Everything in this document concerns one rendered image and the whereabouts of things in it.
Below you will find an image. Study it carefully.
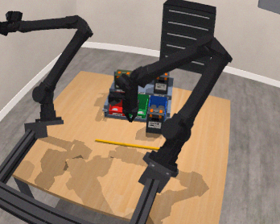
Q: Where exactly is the green open bin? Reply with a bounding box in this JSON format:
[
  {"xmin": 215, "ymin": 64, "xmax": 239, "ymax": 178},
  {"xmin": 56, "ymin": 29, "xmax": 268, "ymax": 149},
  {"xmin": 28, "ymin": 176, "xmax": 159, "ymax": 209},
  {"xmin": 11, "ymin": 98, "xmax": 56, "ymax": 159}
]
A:
[{"xmin": 135, "ymin": 94, "xmax": 149, "ymax": 118}]

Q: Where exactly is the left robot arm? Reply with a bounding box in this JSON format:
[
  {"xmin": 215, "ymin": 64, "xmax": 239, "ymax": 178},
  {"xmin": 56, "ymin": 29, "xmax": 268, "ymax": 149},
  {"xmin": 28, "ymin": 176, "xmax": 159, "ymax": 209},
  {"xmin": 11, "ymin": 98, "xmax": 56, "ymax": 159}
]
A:
[{"xmin": 1, "ymin": 11, "xmax": 93, "ymax": 122}]

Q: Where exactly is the grey metal shelf rack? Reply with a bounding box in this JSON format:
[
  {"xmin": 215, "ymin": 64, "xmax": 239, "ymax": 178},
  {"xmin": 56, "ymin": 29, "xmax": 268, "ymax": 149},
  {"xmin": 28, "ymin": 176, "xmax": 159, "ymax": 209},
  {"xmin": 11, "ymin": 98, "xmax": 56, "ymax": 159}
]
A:
[{"xmin": 102, "ymin": 77, "xmax": 174, "ymax": 122}]

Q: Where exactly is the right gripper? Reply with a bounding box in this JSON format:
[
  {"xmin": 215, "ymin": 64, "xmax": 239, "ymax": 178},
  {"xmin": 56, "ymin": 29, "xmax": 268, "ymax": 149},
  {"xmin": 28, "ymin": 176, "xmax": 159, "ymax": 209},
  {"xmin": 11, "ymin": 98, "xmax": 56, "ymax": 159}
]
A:
[{"xmin": 122, "ymin": 97, "xmax": 139, "ymax": 122}]

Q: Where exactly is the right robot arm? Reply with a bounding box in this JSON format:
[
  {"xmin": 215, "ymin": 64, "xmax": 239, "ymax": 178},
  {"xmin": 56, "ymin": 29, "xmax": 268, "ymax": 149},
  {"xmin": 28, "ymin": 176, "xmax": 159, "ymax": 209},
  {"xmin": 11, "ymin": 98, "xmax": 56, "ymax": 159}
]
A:
[{"xmin": 108, "ymin": 35, "xmax": 233, "ymax": 172}]

